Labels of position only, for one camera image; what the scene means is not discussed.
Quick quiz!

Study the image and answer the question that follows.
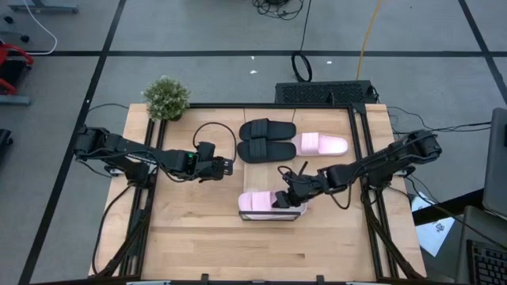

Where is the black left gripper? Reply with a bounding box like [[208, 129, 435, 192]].
[[193, 156, 235, 182]]

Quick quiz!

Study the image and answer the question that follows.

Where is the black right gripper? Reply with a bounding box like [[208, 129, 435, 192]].
[[272, 170, 329, 210]]

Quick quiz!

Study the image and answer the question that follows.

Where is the pink rubber slide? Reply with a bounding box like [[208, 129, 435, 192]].
[[237, 190, 308, 218], [291, 131, 349, 158]]

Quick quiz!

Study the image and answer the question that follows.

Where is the black rubber slide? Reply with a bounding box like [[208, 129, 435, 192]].
[[236, 137, 297, 165], [238, 117, 297, 142]]

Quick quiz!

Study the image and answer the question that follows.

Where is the small green potted plant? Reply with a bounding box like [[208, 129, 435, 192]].
[[141, 74, 193, 122]]

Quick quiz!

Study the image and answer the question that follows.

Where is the black computer case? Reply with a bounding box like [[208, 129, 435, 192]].
[[274, 80, 378, 106]]

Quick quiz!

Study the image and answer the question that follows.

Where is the white paper sheet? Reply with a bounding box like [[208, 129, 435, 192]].
[[410, 192, 456, 258]]

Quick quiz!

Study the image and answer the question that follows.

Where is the black computer keyboard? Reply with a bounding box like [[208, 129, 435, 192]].
[[466, 238, 507, 285]]

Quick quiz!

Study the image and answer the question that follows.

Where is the grey computer monitor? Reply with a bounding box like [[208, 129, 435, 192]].
[[481, 106, 507, 222]]

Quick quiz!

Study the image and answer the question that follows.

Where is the grey metal stand base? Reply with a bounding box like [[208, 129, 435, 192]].
[[0, 94, 32, 107], [7, 0, 80, 15]]

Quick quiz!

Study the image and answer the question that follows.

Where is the red and black cart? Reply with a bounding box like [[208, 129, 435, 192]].
[[0, 41, 35, 96]]

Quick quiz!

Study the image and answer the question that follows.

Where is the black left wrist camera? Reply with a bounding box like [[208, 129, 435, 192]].
[[196, 141, 217, 160]]

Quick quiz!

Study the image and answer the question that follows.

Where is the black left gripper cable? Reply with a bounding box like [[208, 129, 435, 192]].
[[192, 120, 238, 163]]

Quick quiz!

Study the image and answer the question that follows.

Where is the black metal table frame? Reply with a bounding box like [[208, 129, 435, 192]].
[[87, 101, 428, 285]]

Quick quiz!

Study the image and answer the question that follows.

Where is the black coiled floor cable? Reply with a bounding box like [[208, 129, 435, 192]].
[[291, 0, 314, 83]]

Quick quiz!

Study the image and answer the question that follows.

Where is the black cable bundle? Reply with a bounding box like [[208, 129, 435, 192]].
[[251, 0, 306, 21]]

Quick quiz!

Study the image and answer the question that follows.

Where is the yellow hanging cable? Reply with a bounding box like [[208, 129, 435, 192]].
[[355, 0, 382, 82]]

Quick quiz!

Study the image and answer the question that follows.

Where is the white floor cable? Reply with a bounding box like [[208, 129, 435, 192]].
[[21, 0, 59, 56]]

